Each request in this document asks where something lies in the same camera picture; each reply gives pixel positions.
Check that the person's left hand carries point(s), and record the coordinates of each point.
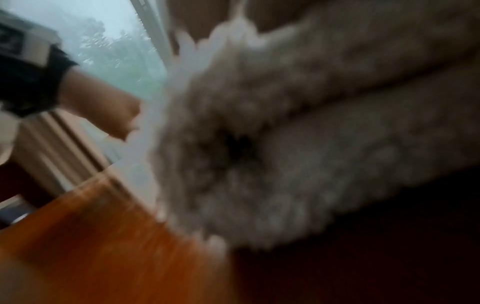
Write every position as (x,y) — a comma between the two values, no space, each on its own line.
(105,104)

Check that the person's right hand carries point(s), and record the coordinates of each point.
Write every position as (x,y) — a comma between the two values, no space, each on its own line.
(195,17)

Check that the pink cleaning cloth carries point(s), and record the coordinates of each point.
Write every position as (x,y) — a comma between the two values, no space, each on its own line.
(318,133)

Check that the left wrist marker band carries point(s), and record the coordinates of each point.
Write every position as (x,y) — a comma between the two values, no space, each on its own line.
(30,80)

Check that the red wooden table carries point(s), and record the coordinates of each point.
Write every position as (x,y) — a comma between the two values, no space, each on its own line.
(93,252)

